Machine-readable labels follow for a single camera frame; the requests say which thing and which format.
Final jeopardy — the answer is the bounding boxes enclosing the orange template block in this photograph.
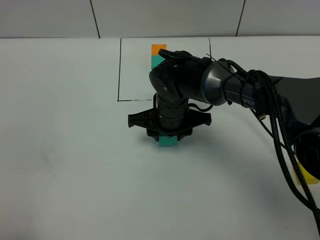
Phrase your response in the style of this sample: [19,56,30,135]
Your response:
[151,44,167,56]

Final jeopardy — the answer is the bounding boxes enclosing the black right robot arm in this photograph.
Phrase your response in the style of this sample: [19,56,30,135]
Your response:
[128,49,320,178]

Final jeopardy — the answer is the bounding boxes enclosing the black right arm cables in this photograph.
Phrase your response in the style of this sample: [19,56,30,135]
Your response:
[206,52,320,227]

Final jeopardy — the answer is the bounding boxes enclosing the yellow block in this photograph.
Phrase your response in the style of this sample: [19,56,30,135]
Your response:
[293,161,320,186]

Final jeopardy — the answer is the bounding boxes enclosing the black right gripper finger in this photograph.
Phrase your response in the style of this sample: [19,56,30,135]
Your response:
[146,129,160,142]
[177,128,193,141]

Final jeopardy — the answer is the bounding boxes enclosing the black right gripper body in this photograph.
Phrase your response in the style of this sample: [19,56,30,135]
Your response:
[128,93,212,137]

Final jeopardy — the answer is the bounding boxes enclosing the teal template block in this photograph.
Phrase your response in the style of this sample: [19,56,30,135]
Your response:
[151,54,165,70]

